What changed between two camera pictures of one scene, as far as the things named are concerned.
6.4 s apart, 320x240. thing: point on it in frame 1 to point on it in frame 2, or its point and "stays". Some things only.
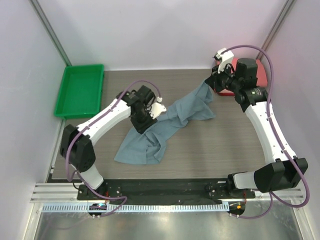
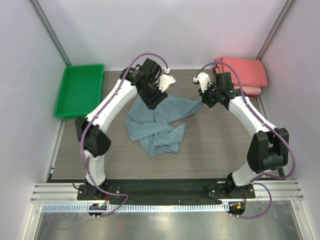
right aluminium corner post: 276,27 stays
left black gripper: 141,127 to 151,103
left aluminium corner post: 38,9 stays
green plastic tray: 80,91 stays
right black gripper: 214,81 to 207,99
